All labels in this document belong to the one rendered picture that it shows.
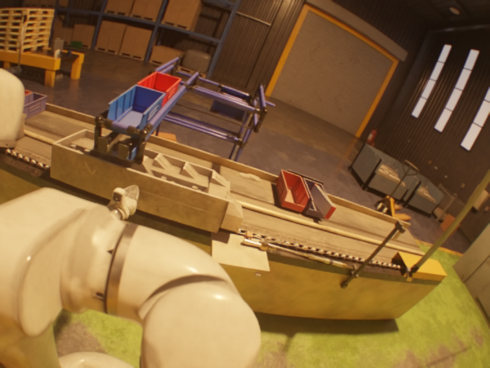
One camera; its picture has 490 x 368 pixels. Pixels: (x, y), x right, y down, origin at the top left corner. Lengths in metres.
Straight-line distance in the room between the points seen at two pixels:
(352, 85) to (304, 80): 2.46
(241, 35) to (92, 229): 11.20
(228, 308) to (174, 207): 1.06
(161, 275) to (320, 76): 11.80
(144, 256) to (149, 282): 0.02
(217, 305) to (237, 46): 11.21
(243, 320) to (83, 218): 0.14
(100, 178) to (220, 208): 0.63
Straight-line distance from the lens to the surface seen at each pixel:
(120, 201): 0.86
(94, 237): 0.19
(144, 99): 1.29
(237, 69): 11.37
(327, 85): 12.06
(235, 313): 0.18
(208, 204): 1.18
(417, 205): 7.24
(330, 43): 11.94
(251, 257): 1.26
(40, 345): 0.35
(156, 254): 0.18
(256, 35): 11.36
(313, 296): 1.87
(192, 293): 0.17
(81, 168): 1.32
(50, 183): 1.51
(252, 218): 1.57
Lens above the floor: 1.67
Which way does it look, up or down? 29 degrees down
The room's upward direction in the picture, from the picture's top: 25 degrees clockwise
